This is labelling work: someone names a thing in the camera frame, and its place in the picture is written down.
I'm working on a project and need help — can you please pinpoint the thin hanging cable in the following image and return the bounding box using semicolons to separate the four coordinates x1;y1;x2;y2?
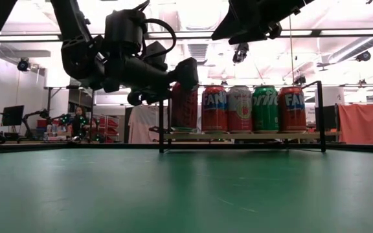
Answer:
286;14;296;83

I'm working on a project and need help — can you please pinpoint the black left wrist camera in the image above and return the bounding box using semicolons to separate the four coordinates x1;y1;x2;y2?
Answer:
146;40;170;71

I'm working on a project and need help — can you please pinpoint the white and pink can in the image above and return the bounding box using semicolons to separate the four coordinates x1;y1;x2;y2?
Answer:
227;85;254;134

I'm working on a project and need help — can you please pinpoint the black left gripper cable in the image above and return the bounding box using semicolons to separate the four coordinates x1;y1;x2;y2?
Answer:
139;17;177;61

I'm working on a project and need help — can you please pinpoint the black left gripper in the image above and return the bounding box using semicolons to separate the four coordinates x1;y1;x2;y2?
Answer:
102;53;199;106

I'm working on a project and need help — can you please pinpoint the black overhead frame beam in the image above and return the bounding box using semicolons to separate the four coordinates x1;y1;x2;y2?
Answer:
0;28;373;42

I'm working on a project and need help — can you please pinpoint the black box monitor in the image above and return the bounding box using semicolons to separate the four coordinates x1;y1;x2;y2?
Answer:
1;105;25;127

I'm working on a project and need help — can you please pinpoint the green Sprite can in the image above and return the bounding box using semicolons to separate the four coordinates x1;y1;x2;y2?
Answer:
252;85;280;134

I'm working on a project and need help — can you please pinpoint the red Fanta can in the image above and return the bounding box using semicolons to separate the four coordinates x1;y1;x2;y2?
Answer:
201;85;229;134
170;82;199;134
277;85;308;133

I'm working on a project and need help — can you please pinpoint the black monitor screen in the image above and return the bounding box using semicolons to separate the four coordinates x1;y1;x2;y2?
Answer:
315;105;339;132

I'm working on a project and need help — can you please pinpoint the red bin rack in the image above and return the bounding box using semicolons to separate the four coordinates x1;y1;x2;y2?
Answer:
92;115;121;143

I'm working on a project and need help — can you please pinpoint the person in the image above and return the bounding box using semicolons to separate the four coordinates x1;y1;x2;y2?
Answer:
69;105;92;140

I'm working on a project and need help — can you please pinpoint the wooden shelf with black frame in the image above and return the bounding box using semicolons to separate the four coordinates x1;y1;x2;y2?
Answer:
158;80;341;155

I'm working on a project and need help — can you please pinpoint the white cloth banner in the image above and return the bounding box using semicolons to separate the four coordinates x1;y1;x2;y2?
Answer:
127;104;161;145

